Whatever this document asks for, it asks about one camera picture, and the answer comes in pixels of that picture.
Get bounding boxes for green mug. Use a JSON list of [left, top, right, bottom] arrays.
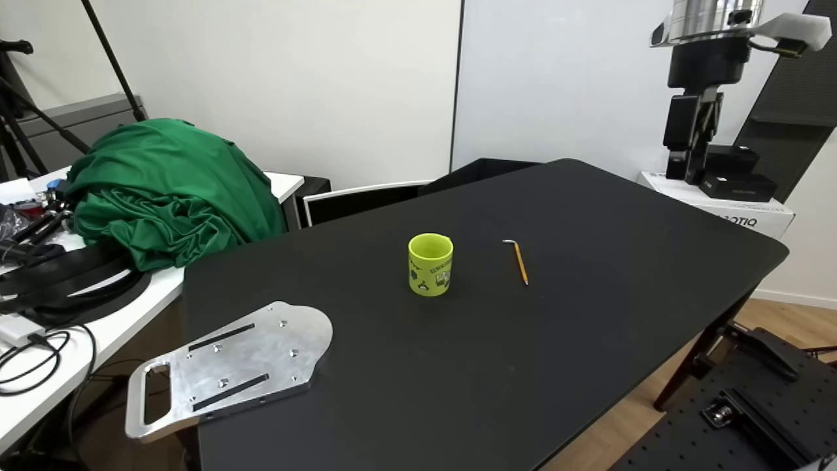
[[409, 232, 456, 297]]

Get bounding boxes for black tripod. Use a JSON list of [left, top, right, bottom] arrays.
[[0, 39, 88, 178]]

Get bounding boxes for black coiled cables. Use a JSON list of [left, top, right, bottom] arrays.
[[0, 243, 151, 326]]

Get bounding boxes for orange pencil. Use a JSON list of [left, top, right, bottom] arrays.
[[502, 238, 532, 287]]

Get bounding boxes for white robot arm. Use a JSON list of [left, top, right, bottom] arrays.
[[652, 0, 833, 183]]

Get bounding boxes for metal mounting plate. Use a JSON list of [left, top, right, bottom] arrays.
[[126, 301, 334, 442]]

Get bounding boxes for green cloth pile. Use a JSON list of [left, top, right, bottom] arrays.
[[67, 118, 286, 272]]

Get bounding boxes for black light stand pole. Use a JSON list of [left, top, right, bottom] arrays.
[[78, 0, 147, 120]]

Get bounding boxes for black device on box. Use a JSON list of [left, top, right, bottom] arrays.
[[698, 147, 778, 200]]

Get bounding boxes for white cardboard box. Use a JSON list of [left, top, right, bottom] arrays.
[[638, 173, 795, 238]]

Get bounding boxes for black perforated breadboard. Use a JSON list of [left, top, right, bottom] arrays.
[[613, 330, 837, 471]]

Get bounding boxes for white side table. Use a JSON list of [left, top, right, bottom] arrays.
[[0, 168, 305, 455]]

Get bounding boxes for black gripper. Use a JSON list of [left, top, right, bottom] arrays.
[[665, 86, 724, 183]]

